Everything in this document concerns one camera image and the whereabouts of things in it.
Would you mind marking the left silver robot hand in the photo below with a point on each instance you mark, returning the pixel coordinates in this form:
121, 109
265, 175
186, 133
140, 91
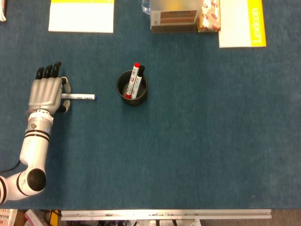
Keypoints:
44, 94

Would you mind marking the blue whiteboard marker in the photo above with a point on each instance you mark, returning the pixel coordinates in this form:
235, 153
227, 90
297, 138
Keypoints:
82, 96

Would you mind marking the black whiteboard marker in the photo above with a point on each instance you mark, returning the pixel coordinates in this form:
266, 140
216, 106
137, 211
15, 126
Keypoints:
140, 75

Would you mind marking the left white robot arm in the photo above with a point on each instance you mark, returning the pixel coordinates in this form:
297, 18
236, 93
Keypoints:
33, 146

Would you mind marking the black cylindrical pen cup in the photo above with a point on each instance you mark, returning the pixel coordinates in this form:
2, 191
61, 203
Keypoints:
141, 101

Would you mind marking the white notebook with yellow band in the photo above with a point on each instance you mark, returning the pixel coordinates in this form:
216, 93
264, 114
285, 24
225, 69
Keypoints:
81, 17

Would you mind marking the snack bag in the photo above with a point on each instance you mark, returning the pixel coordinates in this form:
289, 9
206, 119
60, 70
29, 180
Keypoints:
2, 11

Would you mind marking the red whiteboard marker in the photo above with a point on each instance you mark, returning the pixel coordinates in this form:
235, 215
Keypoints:
135, 70

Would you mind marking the pink white package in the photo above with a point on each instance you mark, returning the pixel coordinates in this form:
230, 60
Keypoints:
35, 217

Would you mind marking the yellow black device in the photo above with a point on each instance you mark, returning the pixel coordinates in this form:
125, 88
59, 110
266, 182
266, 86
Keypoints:
55, 219

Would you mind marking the red white printed box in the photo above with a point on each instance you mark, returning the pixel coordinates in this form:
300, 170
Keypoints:
7, 217

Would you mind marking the clear water bottle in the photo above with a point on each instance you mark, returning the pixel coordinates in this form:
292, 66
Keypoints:
145, 7

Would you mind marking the blue felt table cloth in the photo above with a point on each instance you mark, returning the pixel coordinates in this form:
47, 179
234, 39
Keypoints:
200, 141

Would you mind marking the gold red-print wrapped pack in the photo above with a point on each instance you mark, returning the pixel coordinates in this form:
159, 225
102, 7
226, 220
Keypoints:
210, 18

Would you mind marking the white yellow Lexicon book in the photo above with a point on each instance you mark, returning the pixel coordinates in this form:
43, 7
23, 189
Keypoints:
237, 26

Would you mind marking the aluminium profile rail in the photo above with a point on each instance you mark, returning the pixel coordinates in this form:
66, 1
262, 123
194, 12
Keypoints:
164, 214

